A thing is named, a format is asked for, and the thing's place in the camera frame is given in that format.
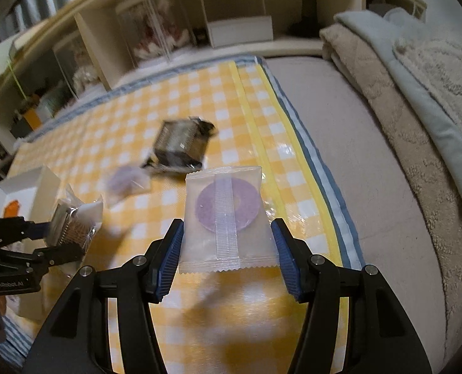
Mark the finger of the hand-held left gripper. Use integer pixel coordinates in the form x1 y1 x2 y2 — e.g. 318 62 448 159
0 242 84 272
0 215 57 249

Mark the silver cracker packet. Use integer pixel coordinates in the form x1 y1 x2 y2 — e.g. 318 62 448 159
45 184 106 252

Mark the yellow checkered mat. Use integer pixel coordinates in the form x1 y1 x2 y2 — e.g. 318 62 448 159
0 55 366 374

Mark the dark brown biscuit packet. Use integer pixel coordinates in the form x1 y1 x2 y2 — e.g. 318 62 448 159
141 116 218 173

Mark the cream wooden shelf unit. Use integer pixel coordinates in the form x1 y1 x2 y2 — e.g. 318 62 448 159
0 0 428 146

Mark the beige blanket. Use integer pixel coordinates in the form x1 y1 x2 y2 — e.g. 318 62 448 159
319 22 462 301

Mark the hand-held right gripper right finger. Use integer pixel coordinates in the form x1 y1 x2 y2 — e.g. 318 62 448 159
271 217 435 374

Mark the blurred purple snack packet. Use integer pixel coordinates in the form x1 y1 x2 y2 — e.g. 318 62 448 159
102 165 152 208

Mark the white cardboard box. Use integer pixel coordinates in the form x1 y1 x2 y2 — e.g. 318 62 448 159
0 165 84 323

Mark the orange box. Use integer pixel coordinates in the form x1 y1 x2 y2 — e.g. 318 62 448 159
24 108 43 130

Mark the pale doll in clear case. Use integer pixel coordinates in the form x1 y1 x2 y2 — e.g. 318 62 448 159
53 30 104 95

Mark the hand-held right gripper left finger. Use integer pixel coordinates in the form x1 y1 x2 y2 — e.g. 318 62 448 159
22 218 185 374

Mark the light blue blanket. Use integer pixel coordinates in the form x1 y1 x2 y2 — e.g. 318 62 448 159
333 7 462 166

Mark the small white drawer box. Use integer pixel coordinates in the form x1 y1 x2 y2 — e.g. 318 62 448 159
207 15 275 49

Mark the white textured blanket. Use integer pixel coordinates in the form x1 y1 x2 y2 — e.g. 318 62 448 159
392 33 462 151

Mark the clear packet with purple ring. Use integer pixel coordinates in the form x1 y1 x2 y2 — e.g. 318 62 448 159
178 165 280 276

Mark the beige mattress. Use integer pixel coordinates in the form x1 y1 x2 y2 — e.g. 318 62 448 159
261 55 451 374

